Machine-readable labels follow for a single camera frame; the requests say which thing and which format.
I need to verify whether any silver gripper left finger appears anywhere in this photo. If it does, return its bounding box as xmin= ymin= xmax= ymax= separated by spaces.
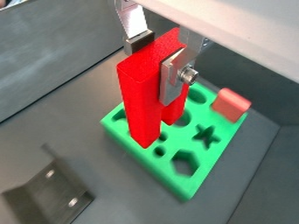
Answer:
xmin=114 ymin=0 xmax=155 ymax=55

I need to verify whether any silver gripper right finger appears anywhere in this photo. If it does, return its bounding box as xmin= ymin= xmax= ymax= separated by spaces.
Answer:
xmin=159 ymin=27 xmax=213 ymax=106

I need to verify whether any red double-square block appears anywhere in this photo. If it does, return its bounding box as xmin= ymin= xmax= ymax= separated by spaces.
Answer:
xmin=116 ymin=28 xmax=190 ymax=148

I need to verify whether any green shape-sorter board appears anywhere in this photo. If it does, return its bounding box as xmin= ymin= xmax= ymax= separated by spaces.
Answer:
xmin=100 ymin=83 xmax=245 ymax=201

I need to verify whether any small red rectangular block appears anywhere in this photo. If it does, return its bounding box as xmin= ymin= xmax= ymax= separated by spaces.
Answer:
xmin=211 ymin=87 xmax=251 ymax=123

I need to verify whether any black curved stand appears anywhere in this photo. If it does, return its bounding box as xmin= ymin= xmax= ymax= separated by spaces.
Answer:
xmin=2 ymin=143 xmax=95 ymax=224

